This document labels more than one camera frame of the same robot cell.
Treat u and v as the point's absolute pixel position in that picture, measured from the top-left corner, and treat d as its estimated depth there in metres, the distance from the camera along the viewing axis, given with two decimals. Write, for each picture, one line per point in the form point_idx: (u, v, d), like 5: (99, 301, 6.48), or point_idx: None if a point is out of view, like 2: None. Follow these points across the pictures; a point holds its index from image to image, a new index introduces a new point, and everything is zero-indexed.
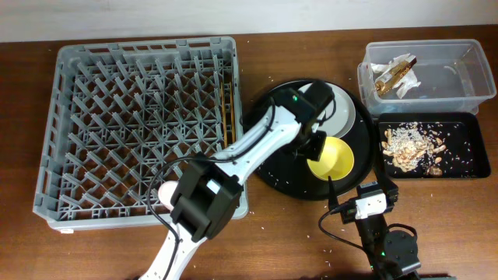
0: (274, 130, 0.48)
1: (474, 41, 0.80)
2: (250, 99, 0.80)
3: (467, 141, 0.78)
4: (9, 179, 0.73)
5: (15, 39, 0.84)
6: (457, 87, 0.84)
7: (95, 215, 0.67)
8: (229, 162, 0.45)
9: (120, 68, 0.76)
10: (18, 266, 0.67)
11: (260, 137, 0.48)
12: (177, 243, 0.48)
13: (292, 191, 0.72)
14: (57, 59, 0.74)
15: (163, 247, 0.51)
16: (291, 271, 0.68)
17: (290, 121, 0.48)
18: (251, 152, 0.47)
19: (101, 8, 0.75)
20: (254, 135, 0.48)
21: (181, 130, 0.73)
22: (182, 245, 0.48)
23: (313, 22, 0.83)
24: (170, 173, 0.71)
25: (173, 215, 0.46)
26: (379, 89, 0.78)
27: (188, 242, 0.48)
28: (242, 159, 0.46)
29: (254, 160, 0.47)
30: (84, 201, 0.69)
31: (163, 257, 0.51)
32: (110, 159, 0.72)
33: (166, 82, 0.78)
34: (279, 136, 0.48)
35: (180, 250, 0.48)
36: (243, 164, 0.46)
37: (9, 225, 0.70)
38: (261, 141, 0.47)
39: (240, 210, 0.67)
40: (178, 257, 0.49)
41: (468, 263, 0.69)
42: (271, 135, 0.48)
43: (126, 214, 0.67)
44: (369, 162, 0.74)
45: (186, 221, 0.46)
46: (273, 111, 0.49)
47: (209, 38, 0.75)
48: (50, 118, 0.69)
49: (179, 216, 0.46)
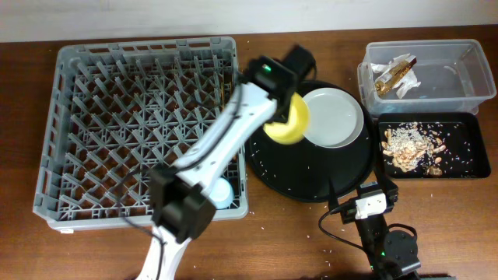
0: (241, 116, 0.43)
1: (474, 41, 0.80)
2: None
3: (467, 141, 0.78)
4: (11, 179, 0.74)
5: (16, 39, 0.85)
6: (458, 87, 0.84)
7: (95, 215, 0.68)
8: (191, 168, 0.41)
9: (120, 69, 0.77)
10: (19, 265, 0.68)
11: (226, 128, 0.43)
12: (163, 246, 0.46)
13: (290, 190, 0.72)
14: (57, 60, 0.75)
15: (151, 249, 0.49)
16: (290, 271, 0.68)
17: (260, 103, 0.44)
18: (216, 150, 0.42)
19: (102, 8, 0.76)
20: (218, 127, 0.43)
21: (181, 130, 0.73)
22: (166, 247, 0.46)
23: (313, 22, 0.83)
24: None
25: (152, 222, 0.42)
26: (379, 89, 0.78)
27: (172, 244, 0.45)
28: (205, 162, 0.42)
29: (222, 159, 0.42)
30: (84, 201, 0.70)
31: (152, 259, 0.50)
32: (110, 159, 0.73)
33: (166, 82, 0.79)
34: (249, 121, 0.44)
35: (167, 252, 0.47)
36: (208, 166, 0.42)
37: (12, 225, 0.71)
38: (228, 134, 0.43)
39: (240, 210, 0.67)
40: (166, 258, 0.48)
41: (469, 264, 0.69)
42: (238, 124, 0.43)
43: (126, 214, 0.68)
44: (369, 162, 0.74)
45: (166, 228, 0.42)
46: (240, 92, 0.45)
47: (209, 38, 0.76)
48: (50, 119, 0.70)
49: (158, 225, 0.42)
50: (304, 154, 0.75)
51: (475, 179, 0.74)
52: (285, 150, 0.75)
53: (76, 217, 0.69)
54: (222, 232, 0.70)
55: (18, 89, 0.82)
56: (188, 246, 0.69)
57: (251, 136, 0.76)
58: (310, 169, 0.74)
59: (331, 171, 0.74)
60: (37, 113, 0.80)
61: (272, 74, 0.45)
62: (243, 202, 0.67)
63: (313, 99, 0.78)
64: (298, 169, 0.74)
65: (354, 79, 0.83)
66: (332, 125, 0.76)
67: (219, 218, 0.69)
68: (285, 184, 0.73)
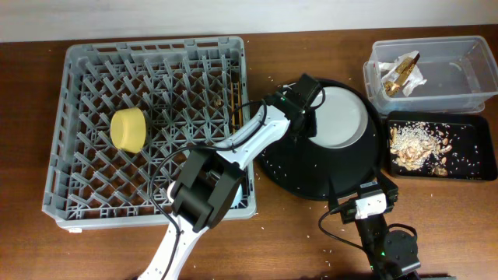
0: (267, 124, 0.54)
1: (479, 37, 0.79)
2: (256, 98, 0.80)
3: (474, 143, 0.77)
4: (12, 180, 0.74)
5: (15, 39, 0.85)
6: (463, 84, 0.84)
7: (103, 215, 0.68)
8: (229, 151, 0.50)
9: (149, 68, 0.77)
10: (19, 266, 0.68)
11: (255, 131, 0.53)
12: (178, 234, 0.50)
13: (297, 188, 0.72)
14: (66, 58, 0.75)
15: (163, 245, 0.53)
16: (291, 271, 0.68)
17: (280, 118, 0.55)
18: (248, 143, 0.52)
19: (103, 8, 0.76)
20: (249, 129, 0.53)
21: (189, 129, 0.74)
22: (183, 236, 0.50)
23: (313, 22, 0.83)
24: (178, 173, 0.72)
25: (173, 209, 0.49)
26: (388, 89, 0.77)
27: (189, 232, 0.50)
28: (240, 149, 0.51)
29: (251, 152, 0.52)
30: (92, 201, 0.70)
31: (163, 253, 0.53)
32: (138, 158, 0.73)
33: (173, 82, 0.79)
34: (273, 131, 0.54)
35: (181, 242, 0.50)
36: (242, 153, 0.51)
37: (12, 225, 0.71)
38: (257, 134, 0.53)
39: (248, 210, 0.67)
40: (179, 249, 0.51)
41: (469, 264, 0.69)
42: (264, 129, 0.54)
43: (134, 214, 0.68)
44: (377, 163, 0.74)
45: (187, 215, 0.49)
46: (266, 108, 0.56)
47: (217, 38, 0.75)
48: (59, 117, 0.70)
49: (180, 208, 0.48)
50: (311, 152, 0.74)
51: (482, 181, 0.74)
52: (292, 150, 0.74)
53: (84, 216, 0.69)
54: (222, 232, 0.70)
55: (19, 90, 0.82)
56: None
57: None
58: (318, 171, 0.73)
59: (337, 171, 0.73)
60: (39, 113, 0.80)
61: (285, 105, 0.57)
62: (251, 202, 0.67)
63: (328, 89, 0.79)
64: (305, 170, 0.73)
65: (355, 79, 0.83)
66: (336, 127, 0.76)
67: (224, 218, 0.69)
68: (293, 183, 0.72)
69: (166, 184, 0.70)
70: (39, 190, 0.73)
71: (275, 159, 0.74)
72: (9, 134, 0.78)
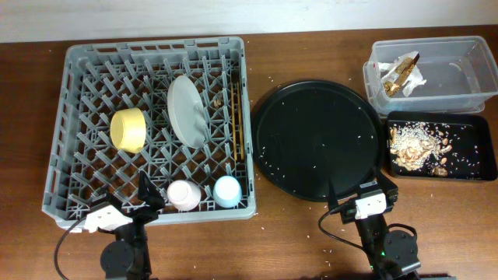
0: None
1: (479, 37, 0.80)
2: (256, 99, 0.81)
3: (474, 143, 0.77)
4: (12, 180, 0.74)
5: (15, 39, 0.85)
6: (464, 84, 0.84)
7: None
8: None
9: (149, 68, 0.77)
10: (17, 267, 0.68)
11: None
12: None
13: (296, 190, 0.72)
14: (66, 59, 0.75)
15: None
16: (291, 272, 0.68)
17: None
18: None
19: (102, 8, 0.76)
20: None
21: None
22: (99, 222, 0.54)
23: (313, 23, 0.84)
24: (178, 173, 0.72)
25: None
26: (388, 89, 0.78)
27: None
28: None
29: None
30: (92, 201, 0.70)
31: None
32: (138, 158, 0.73)
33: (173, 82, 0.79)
34: None
35: None
36: None
37: (12, 225, 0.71)
38: None
39: (248, 210, 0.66)
40: None
41: (469, 263, 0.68)
42: None
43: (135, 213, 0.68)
44: (377, 164, 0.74)
45: None
46: None
47: (218, 38, 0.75)
48: (59, 117, 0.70)
49: None
50: (310, 154, 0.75)
51: (482, 181, 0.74)
52: (290, 152, 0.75)
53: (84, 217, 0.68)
54: (222, 232, 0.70)
55: (18, 90, 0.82)
56: (189, 246, 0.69)
57: (258, 135, 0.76)
58: (317, 173, 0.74)
59: (334, 172, 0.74)
60: (39, 113, 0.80)
61: None
62: (251, 202, 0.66)
63: (183, 92, 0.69)
64: (304, 170, 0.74)
65: (355, 79, 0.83)
66: (191, 113, 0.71)
67: (225, 218, 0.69)
68: (292, 183, 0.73)
69: (166, 184, 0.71)
70: (39, 190, 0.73)
71: (275, 161, 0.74)
72: (9, 134, 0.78)
